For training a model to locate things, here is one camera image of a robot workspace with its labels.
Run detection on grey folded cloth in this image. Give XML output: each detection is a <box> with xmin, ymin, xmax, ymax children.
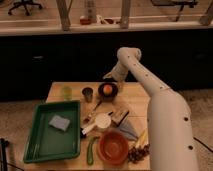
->
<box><xmin>118</xmin><ymin>120</ymin><xmax>138</xmax><ymax>141</ymax></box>

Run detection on black office chair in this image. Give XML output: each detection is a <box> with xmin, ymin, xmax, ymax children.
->
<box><xmin>8</xmin><ymin>0</ymin><xmax>43</xmax><ymax>16</ymax></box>

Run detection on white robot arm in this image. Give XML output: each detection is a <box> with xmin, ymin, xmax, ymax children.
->
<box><xmin>105</xmin><ymin>47</ymin><xmax>199</xmax><ymax>171</ymax></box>

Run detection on green plastic tray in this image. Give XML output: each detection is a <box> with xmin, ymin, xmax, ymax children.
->
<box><xmin>23</xmin><ymin>101</ymin><xmax>80</xmax><ymax>163</ymax></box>

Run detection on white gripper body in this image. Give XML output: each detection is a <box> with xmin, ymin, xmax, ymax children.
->
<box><xmin>103</xmin><ymin>62</ymin><xmax>128</xmax><ymax>82</ymax></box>

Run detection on black chair right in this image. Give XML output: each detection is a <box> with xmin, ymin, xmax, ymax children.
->
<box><xmin>151</xmin><ymin>0</ymin><xmax>198</xmax><ymax>22</ymax></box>

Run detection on red object on shelf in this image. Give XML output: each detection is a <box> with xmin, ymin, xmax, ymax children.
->
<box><xmin>79</xmin><ymin>16</ymin><xmax>92</xmax><ymax>25</ymax></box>

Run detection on dark purple bowl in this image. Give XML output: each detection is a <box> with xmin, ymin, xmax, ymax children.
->
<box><xmin>98</xmin><ymin>82</ymin><xmax>118</xmax><ymax>100</ymax></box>

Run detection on orange apple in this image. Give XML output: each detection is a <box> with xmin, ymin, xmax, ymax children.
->
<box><xmin>103</xmin><ymin>85</ymin><xmax>112</xmax><ymax>95</ymax></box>

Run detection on dark handled spoon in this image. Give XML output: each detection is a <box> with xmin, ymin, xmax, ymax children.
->
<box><xmin>83</xmin><ymin>100</ymin><xmax>102</xmax><ymax>123</ymax></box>

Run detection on blue-grey sponge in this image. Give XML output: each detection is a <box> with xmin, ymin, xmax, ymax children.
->
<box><xmin>49</xmin><ymin>115</ymin><xmax>70</xmax><ymax>131</ymax></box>

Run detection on yellow banana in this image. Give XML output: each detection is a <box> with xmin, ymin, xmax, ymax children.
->
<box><xmin>135</xmin><ymin>130</ymin><xmax>148</xmax><ymax>148</ymax></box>

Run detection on orange-red bowl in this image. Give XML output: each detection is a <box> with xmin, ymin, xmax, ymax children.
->
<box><xmin>97</xmin><ymin>131</ymin><xmax>129</xmax><ymax>165</ymax></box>

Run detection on wooden handled brush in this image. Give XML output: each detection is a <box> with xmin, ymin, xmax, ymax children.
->
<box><xmin>112</xmin><ymin>109</ymin><xmax>129</xmax><ymax>126</ymax></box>

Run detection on white measuring cup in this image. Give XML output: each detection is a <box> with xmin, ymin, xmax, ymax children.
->
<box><xmin>82</xmin><ymin>113</ymin><xmax>111</xmax><ymax>135</ymax></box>

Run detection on green peeler tool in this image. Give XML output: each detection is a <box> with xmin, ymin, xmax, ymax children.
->
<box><xmin>87</xmin><ymin>136</ymin><xmax>99</xmax><ymax>166</ymax></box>

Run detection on green translucent cup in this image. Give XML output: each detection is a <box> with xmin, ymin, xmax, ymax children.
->
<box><xmin>61</xmin><ymin>86</ymin><xmax>72</xmax><ymax>101</ymax></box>

